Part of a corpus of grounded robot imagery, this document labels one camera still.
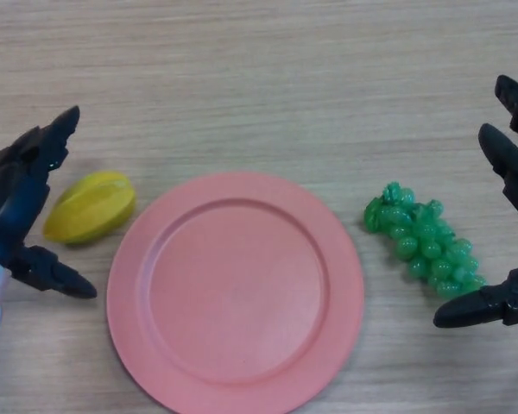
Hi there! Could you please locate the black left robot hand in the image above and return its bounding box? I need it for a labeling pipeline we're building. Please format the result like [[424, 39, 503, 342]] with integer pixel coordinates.
[[0, 105, 98, 300]]

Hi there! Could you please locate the yellow starfruit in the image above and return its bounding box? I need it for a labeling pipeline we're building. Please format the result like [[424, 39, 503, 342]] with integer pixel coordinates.
[[41, 171, 138, 246]]

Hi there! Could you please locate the pink round plate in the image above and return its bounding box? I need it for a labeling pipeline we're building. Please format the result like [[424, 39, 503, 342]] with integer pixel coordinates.
[[106, 171, 366, 411]]

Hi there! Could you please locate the green grape bunch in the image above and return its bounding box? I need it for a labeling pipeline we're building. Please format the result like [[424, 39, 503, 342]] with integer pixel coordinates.
[[362, 181, 489, 301]]

